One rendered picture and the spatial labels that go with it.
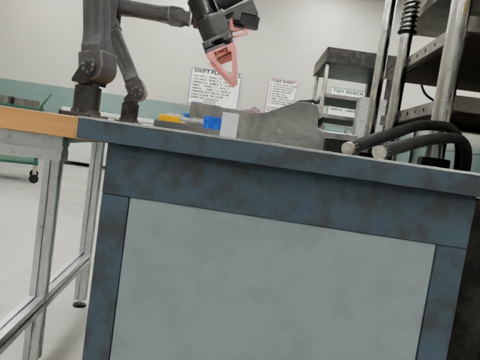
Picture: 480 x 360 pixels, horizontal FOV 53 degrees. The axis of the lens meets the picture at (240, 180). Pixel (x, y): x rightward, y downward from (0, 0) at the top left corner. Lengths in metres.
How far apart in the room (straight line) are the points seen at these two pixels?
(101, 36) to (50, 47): 8.40
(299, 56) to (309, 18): 0.68
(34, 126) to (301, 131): 0.78
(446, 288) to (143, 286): 0.52
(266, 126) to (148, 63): 7.64
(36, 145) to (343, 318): 0.64
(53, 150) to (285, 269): 0.47
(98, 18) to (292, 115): 0.59
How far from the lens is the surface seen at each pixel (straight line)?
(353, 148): 1.07
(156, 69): 8.95
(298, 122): 1.42
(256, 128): 1.42
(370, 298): 0.87
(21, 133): 0.97
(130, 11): 1.83
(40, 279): 1.61
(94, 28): 1.21
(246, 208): 0.82
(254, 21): 1.09
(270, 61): 8.80
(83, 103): 1.19
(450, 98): 1.63
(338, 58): 6.04
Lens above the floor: 0.80
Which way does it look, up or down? 5 degrees down
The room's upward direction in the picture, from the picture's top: 8 degrees clockwise
